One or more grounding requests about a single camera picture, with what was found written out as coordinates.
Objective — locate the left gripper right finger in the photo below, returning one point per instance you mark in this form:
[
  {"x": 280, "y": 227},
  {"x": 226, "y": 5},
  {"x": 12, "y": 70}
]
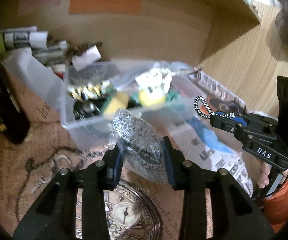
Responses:
[{"x": 215, "y": 205}]

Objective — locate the green scrunchie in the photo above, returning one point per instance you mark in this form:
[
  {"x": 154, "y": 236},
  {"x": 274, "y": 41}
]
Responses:
[{"x": 172, "y": 95}]

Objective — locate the yellow sponge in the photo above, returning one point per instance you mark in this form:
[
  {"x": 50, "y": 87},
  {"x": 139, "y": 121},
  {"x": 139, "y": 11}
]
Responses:
[{"x": 114, "y": 102}]

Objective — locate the clear plastic storage box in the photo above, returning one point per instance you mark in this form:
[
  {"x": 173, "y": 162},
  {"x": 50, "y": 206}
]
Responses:
[{"x": 95, "y": 131}]

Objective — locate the silver glitter pouch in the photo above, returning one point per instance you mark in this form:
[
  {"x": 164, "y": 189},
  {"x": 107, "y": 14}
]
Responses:
[{"x": 141, "y": 147}]

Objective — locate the orange sticky note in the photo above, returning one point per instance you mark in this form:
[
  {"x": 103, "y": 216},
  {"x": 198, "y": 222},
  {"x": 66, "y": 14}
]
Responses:
[{"x": 83, "y": 7}]

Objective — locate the vintage newspaper table mat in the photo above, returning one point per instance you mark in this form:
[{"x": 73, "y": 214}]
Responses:
[{"x": 137, "y": 209}]

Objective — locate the floral white scrunchie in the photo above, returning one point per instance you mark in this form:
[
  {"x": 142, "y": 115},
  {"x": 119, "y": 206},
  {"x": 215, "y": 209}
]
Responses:
[{"x": 155, "y": 78}]

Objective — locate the yellow soft ball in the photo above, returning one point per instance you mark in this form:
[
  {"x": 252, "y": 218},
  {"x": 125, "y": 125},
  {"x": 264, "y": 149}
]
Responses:
[{"x": 151, "y": 97}]

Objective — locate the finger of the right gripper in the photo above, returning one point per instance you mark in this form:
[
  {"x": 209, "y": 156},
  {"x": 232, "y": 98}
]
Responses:
[
  {"x": 255, "y": 137},
  {"x": 223, "y": 123}
]

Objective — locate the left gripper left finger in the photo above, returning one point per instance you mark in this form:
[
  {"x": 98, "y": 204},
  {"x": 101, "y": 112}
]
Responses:
[{"x": 53, "y": 213}]

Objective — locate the rolled newspaper stack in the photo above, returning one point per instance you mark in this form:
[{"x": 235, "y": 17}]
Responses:
[{"x": 29, "y": 37}]

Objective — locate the person right hand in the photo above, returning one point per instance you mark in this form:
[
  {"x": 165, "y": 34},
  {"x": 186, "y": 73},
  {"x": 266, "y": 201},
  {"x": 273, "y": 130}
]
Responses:
[{"x": 265, "y": 170}]

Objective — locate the dark wine bottle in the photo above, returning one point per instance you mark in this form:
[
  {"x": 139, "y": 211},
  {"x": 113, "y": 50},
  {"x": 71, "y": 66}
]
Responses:
[{"x": 14, "y": 124}]

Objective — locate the blue cloth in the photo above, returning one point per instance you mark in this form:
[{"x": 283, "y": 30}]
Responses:
[{"x": 208, "y": 136}]

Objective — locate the white paper card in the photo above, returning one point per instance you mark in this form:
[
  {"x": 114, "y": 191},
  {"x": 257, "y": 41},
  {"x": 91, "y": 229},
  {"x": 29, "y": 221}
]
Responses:
[{"x": 88, "y": 57}]

